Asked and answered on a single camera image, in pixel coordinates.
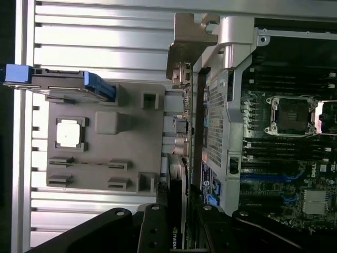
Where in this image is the grey parts rack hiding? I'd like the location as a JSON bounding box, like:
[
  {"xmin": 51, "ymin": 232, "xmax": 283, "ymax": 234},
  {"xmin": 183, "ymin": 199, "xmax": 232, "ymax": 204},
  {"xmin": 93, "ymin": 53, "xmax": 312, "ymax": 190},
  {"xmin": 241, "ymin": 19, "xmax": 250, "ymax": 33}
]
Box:
[{"xmin": 45, "ymin": 83, "xmax": 169, "ymax": 196}]

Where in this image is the silver CPU chip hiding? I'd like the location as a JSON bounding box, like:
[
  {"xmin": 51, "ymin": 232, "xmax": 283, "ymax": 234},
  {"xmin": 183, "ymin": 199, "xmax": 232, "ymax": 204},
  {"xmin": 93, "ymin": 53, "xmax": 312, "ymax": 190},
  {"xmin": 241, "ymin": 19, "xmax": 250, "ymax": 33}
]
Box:
[{"xmin": 56, "ymin": 118, "xmax": 81, "ymax": 147}]

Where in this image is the metal socket cover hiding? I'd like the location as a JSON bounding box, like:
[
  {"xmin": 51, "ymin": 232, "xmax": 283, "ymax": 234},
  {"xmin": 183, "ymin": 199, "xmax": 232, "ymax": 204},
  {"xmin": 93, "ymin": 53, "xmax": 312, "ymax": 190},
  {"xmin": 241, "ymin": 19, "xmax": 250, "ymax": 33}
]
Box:
[{"xmin": 315, "ymin": 101, "xmax": 337, "ymax": 135}]

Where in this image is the green motherboard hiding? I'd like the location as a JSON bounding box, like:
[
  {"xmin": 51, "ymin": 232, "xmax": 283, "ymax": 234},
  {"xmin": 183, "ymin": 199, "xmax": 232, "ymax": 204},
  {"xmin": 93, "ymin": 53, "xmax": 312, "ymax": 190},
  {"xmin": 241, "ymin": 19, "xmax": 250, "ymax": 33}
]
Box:
[{"xmin": 240, "ymin": 36, "xmax": 337, "ymax": 238}]

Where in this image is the open black PC case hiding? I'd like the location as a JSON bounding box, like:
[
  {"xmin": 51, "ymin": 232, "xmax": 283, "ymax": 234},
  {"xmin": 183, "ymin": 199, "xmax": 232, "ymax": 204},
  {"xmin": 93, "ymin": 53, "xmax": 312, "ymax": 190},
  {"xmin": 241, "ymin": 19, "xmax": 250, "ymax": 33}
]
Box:
[{"xmin": 193, "ymin": 14, "xmax": 337, "ymax": 239}]

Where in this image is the hard disk with blue rails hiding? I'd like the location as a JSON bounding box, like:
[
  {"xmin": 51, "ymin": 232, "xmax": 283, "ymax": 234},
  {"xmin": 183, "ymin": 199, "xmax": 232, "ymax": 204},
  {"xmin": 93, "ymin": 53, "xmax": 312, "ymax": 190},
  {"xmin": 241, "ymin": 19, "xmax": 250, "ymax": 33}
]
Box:
[{"xmin": 0, "ymin": 63, "xmax": 117, "ymax": 102}]

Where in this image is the CPU socket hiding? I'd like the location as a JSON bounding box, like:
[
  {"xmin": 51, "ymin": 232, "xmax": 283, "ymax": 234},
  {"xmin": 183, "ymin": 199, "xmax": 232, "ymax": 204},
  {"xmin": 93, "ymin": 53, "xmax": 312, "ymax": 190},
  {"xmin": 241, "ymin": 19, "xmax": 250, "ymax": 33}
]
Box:
[{"xmin": 265, "ymin": 94, "xmax": 319, "ymax": 137}]

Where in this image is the silver chipset heatsink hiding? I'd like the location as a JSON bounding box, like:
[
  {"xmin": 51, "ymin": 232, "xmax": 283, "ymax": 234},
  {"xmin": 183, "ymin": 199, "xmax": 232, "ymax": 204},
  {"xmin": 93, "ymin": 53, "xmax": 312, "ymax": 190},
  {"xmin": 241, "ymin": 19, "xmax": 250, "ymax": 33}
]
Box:
[{"xmin": 303, "ymin": 189, "xmax": 330, "ymax": 215}]

